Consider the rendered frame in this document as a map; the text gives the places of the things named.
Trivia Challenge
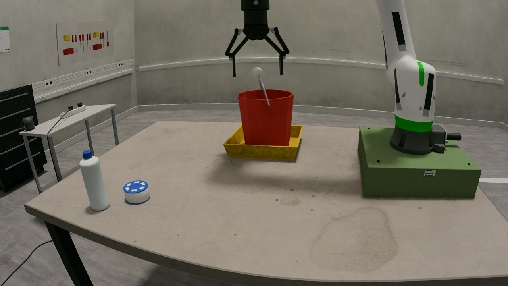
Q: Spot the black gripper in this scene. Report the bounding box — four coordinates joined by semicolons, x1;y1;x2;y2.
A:
225;10;289;77

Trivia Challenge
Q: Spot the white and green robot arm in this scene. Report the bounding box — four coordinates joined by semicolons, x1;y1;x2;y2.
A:
375;0;461;155

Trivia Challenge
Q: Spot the yellow square tray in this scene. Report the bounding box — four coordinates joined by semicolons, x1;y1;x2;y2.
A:
223;124;303;160

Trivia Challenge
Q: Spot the white plastic bottle with blue cap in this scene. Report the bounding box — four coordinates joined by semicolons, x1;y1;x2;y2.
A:
79;150;110;211

